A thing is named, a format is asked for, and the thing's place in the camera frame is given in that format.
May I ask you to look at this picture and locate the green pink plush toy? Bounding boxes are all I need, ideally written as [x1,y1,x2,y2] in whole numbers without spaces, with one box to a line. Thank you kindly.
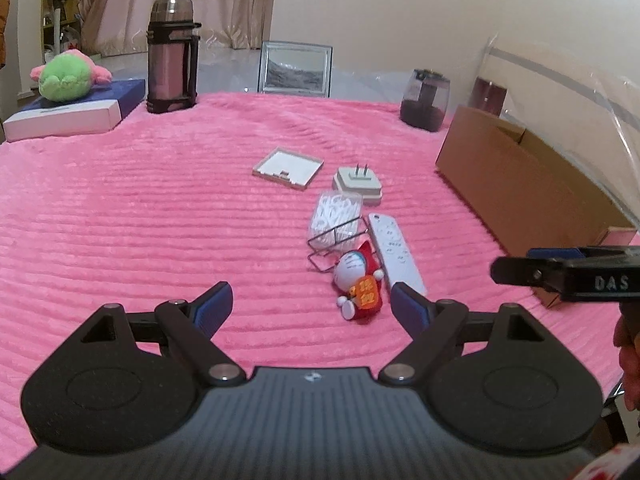
[29,49,113,101]

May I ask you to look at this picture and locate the metal wire holder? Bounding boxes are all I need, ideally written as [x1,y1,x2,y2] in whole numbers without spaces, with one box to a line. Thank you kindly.
[306,217,369,274]

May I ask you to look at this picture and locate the pink steel thermos flask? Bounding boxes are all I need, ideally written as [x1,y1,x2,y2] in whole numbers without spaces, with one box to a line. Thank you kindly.
[146,0,202,114]

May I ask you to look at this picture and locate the shallow white box tray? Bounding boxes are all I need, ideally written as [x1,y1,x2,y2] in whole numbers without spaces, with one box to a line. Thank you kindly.
[251,146,325,191]

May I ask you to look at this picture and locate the beige patterned curtain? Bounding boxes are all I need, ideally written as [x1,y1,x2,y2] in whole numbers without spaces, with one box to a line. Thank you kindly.
[77,0,281,58]

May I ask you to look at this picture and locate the person's right hand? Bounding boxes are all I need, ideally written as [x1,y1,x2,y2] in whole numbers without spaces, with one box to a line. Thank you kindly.
[615,317,640,411]

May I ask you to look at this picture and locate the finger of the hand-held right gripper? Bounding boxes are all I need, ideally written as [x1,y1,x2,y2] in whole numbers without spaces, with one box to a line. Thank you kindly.
[490,256,563,286]
[529,247,583,261]

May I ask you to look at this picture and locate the brown cardboard box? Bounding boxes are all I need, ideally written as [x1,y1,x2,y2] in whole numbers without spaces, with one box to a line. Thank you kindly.
[435,105,640,308]

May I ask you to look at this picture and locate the white remote control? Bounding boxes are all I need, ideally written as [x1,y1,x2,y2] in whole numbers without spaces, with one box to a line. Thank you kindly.
[367,212,428,297]

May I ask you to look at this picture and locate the framed landscape picture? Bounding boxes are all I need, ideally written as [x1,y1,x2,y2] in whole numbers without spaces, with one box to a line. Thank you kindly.
[257,40,333,99]

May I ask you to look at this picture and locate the plastic wrapped white headboard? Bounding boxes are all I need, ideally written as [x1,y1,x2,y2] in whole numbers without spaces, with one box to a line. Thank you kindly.
[480,30,640,221]

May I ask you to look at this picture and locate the blue and white flat box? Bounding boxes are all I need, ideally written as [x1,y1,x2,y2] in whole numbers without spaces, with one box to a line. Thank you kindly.
[2,79,149,143]

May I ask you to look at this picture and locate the pink ribbed fleece blanket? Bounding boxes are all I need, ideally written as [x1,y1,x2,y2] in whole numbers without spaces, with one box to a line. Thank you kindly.
[0,91,640,466]

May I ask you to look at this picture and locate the red white cloth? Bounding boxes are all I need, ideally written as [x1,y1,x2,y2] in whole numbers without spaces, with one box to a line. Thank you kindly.
[575,442,640,480]

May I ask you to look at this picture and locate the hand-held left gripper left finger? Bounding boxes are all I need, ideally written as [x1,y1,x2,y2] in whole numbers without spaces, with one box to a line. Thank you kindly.
[67,281,247,387]

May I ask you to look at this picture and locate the dark glass jar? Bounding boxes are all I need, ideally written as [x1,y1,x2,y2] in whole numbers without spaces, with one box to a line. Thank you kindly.
[399,67,451,132]

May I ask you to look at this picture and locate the maroon cylindrical container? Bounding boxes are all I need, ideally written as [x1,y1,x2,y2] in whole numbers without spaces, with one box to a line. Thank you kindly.
[471,76,510,120]

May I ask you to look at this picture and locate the red cartoon cat figure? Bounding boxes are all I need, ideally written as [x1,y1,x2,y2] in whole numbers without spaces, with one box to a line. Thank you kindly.
[334,240,387,322]

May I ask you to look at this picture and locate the cluttered bookshelf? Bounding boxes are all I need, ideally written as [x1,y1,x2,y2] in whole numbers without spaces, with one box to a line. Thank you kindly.
[40,0,88,56]

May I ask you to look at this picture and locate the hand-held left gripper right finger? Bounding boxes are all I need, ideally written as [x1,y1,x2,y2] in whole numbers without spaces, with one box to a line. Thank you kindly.
[378,283,551,387]

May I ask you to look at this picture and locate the clear cotton swab box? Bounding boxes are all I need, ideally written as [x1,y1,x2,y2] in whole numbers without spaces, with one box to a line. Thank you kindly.
[306,189,364,251]

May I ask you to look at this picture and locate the white plug power adapter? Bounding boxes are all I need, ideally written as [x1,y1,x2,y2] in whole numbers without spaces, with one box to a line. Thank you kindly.
[331,162,384,207]

